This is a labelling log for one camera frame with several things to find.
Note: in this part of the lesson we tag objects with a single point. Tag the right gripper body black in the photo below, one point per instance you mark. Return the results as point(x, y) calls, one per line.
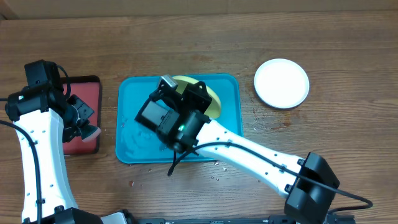
point(198, 101)

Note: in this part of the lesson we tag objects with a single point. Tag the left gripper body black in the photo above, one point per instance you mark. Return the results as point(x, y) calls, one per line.
point(80, 112)

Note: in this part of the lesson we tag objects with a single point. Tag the dark green sponge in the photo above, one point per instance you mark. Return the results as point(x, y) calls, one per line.
point(89, 133)

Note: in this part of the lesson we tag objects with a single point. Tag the green rimmed plate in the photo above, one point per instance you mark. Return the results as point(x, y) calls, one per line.
point(214, 109)

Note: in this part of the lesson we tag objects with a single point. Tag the white plate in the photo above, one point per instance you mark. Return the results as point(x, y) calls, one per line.
point(281, 83)

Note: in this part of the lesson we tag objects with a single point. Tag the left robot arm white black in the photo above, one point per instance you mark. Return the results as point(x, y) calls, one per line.
point(45, 114)

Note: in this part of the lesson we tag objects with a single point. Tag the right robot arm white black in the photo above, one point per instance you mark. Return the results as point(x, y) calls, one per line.
point(308, 185)

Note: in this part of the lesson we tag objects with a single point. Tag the black tray with red liquid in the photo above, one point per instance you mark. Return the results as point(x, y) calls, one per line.
point(89, 90)

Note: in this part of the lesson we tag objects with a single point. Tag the teal plastic tray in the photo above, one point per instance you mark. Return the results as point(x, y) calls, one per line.
point(136, 144)

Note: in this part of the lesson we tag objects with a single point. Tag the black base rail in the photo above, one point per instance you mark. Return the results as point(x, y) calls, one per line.
point(124, 216)

